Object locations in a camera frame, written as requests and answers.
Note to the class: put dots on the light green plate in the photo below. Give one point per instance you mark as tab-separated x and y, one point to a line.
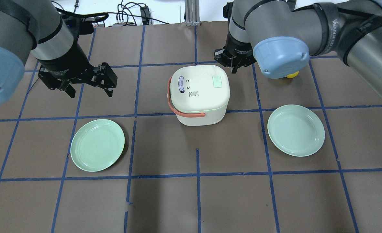
97	145
296	130

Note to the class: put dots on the far light green plate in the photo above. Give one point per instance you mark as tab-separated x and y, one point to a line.
296	130

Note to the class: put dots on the yellow lemon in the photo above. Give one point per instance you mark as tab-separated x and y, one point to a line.
292	75

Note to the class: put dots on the brown paper table mat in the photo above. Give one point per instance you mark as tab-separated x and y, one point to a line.
170	178

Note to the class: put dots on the near light green plate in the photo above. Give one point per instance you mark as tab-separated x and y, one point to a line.
97	145

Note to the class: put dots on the white rice cooker orange handle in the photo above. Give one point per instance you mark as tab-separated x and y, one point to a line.
199	94

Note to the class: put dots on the aluminium frame post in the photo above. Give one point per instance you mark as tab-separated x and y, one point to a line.
192	13

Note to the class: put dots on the black power adapter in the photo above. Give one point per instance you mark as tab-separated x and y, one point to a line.
145	15

